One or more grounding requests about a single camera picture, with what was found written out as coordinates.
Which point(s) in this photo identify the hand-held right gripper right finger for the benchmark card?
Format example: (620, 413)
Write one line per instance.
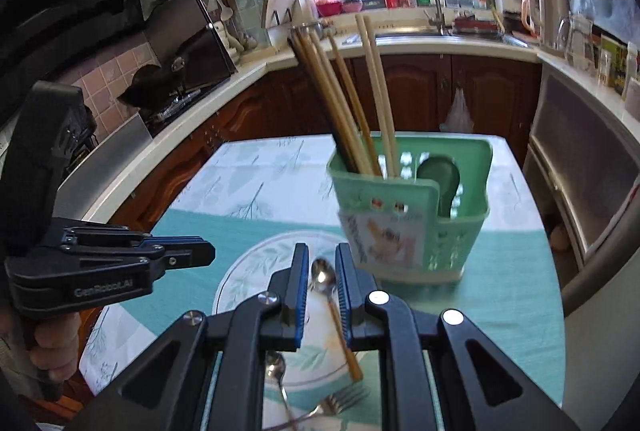
(342, 301)

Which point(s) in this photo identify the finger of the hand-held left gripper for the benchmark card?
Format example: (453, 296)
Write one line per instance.
(100, 233)
(185, 253)

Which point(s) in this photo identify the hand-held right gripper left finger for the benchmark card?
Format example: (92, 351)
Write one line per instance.
(300, 301)

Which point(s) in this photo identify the green plastic utensil holder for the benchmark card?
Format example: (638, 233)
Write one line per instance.
(460, 241)

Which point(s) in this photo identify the brown wooden chopstick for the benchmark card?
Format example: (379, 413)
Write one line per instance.
(356, 111)
(331, 103)

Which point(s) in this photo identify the pale bamboo chopstick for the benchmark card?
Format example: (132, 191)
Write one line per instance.
(377, 111)
(342, 103)
(389, 111)

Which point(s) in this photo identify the person's left forearm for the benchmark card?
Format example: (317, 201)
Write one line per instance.
(12, 371)

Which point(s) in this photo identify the person's left hand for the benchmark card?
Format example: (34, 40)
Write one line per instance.
(55, 346)

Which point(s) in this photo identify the all-steel spoon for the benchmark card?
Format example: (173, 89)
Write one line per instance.
(275, 367)

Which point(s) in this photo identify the steel fork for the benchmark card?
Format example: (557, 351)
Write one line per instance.
(345, 398)

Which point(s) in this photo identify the black wok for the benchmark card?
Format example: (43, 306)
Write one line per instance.
(150, 86)

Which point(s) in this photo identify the gas stove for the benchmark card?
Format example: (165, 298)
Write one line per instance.
(185, 103)

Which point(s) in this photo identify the large grey-green spoon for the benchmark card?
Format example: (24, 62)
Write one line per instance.
(440, 181)

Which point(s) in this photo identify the green floral tablecloth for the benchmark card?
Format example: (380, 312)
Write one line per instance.
(500, 311)

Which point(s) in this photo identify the white kitchen countertop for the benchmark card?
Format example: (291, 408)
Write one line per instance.
(240, 81)

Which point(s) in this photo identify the black stove splash guard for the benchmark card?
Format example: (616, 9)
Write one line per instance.
(195, 41)

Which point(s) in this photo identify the brown wooden kitchen cabinets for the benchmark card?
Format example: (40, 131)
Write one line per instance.
(415, 96)

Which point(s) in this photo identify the hanging plastic bag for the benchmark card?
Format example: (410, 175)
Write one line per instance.
(457, 111)

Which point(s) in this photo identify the pale cutting board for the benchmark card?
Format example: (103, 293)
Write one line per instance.
(280, 6)

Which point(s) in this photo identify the pink bowl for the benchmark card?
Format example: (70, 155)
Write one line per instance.
(328, 7)

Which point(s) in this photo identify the steel sink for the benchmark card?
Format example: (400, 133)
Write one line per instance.
(450, 36)

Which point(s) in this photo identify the glass pitcher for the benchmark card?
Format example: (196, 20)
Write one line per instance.
(577, 43)

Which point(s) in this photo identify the steel electric kettle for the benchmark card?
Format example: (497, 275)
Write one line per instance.
(547, 11)

